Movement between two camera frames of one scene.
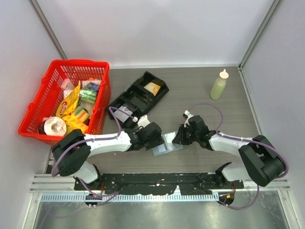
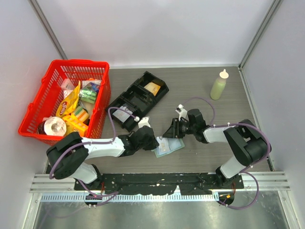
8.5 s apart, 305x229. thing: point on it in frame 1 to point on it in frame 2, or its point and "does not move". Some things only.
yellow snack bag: [67, 105] does not move
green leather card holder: [168, 146] does not move
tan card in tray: [153, 88] does not move
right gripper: [179, 138] to [174, 131]
